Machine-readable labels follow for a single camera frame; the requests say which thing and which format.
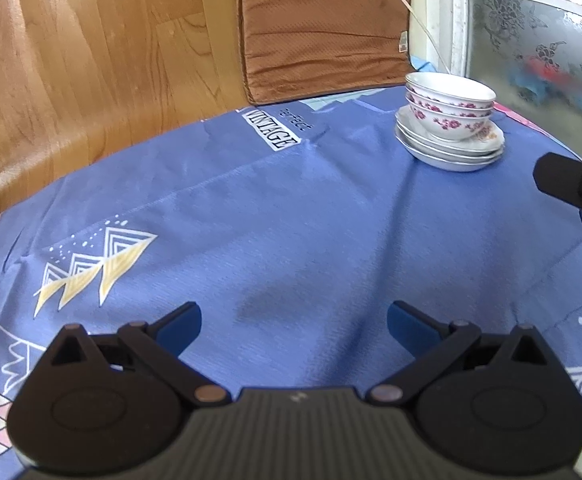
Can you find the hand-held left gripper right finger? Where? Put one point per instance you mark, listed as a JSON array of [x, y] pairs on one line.
[[408, 327]]

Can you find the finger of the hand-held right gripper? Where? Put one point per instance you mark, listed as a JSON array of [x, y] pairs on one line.
[[571, 185]]

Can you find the large white floral plate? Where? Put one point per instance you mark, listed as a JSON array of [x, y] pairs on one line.
[[446, 165]]

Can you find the white framed frosted glass door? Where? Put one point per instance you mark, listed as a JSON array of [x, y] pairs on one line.
[[536, 25]]

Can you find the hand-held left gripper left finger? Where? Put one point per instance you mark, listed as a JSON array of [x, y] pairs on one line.
[[181, 327]]

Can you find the blue printed tablecloth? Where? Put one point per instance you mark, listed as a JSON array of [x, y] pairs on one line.
[[281, 220]]

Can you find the brown seat cushion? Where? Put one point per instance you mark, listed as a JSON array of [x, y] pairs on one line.
[[321, 30]]

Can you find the large white floral bowl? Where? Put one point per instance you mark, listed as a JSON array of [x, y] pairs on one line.
[[476, 112]]

